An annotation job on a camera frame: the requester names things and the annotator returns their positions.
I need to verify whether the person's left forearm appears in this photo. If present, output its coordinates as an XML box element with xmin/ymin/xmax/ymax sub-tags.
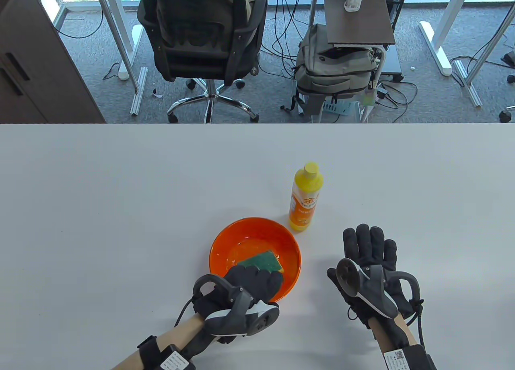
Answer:
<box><xmin>109</xmin><ymin>316</ymin><xmax>210</xmax><ymax>370</ymax></box>

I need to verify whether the grey backpack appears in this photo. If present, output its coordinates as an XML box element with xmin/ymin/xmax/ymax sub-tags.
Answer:
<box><xmin>293</xmin><ymin>23</ymin><xmax>379</xmax><ymax>101</ymax></box>

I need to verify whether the dark brown side table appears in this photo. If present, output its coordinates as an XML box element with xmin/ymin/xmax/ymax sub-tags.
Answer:
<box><xmin>323</xmin><ymin>0</ymin><xmax>396</xmax><ymax>123</ymax></box>

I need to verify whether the green and yellow sponge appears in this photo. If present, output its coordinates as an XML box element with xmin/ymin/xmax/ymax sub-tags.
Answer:
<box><xmin>237</xmin><ymin>249</ymin><xmax>284</xmax><ymax>275</ymax></box>

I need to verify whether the black right hand controller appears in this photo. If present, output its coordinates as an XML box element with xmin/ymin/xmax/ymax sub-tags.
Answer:
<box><xmin>335</xmin><ymin>258</ymin><xmax>423</xmax><ymax>318</ymax></box>

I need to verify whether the black mesh office chair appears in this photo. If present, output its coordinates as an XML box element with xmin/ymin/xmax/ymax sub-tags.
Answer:
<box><xmin>135</xmin><ymin>0</ymin><xmax>268</xmax><ymax>124</ymax></box>

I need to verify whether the white desk leg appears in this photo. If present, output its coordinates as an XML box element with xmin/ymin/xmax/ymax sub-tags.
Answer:
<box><xmin>418</xmin><ymin>0</ymin><xmax>473</xmax><ymax>77</ymax></box>
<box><xmin>93</xmin><ymin>0</ymin><xmax>143</xmax><ymax>81</ymax></box>

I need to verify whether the dark brown cabinet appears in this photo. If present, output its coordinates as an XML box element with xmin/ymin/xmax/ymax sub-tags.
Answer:
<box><xmin>0</xmin><ymin>0</ymin><xmax>106</xmax><ymax>124</ymax></box>

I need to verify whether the black computer tower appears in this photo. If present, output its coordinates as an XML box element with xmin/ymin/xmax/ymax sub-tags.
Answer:
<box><xmin>382</xmin><ymin>0</ymin><xmax>408</xmax><ymax>33</ymax></box>

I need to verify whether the black wheeled platform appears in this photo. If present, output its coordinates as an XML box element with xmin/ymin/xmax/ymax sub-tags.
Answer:
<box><xmin>378</xmin><ymin>46</ymin><xmax>404</xmax><ymax>83</ymax></box>

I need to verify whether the black hand controller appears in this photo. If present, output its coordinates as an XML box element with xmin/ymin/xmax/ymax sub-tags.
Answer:
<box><xmin>192</xmin><ymin>274</ymin><xmax>280</xmax><ymax>345</ymax></box>
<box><xmin>335</xmin><ymin>258</ymin><xmax>423</xmax><ymax>318</ymax></box>

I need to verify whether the yellow dish soap bottle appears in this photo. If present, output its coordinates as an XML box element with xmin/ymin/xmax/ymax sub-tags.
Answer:
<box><xmin>288</xmin><ymin>162</ymin><xmax>324</xmax><ymax>232</ymax></box>

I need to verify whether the black left hand controller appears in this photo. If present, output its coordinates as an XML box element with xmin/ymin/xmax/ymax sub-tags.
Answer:
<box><xmin>192</xmin><ymin>274</ymin><xmax>280</xmax><ymax>345</ymax></box>

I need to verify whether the black chair base with casters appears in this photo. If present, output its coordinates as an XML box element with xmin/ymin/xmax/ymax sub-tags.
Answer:
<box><xmin>499</xmin><ymin>50</ymin><xmax>515</xmax><ymax>123</ymax></box>

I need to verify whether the person's left hand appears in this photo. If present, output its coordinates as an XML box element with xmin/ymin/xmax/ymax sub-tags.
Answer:
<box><xmin>192</xmin><ymin>265</ymin><xmax>284</xmax><ymax>326</ymax></box>

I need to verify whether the black cable bundle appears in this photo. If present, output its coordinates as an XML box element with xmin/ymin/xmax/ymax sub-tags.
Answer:
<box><xmin>257</xmin><ymin>0</ymin><xmax>310</xmax><ymax>81</ymax></box>

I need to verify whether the orange plastic bowl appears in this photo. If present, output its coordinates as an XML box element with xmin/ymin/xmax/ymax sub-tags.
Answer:
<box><xmin>209</xmin><ymin>217</ymin><xmax>302</xmax><ymax>303</ymax></box>

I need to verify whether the short aluminium profile bar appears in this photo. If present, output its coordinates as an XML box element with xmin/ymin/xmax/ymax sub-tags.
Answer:
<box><xmin>130</xmin><ymin>66</ymin><xmax>148</xmax><ymax>116</ymax></box>

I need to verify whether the black right forearm sensor box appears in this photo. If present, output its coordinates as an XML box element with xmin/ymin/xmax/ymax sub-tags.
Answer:
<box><xmin>382</xmin><ymin>344</ymin><xmax>437</xmax><ymax>370</ymax></box>

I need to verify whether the aluminium frame leg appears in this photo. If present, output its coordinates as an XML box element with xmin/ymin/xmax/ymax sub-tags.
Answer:
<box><xmin>453</xmin><ymin>0</ymin><xmax>515</xmax><ymax>107</ymax></box>

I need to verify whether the black right sensor cable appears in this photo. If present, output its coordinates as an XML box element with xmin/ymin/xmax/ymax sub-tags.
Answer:
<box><xmin>410</xmin><ymin>300</ymin><xmax>425</xmax><ymax>348</ymax></box>

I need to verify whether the black left forearm sensor box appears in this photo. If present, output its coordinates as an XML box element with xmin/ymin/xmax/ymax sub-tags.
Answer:
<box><xmin>137</xmin><ymin>336</ymin><xmax>198</xmax><ymax>370</ymax></box>

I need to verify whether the person's right hand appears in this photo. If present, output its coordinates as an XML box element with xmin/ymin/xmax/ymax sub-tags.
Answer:
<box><xmin>327</xmin><ymin>224</ymin><xmax>414</xmax><ymax>329</ymax></box>

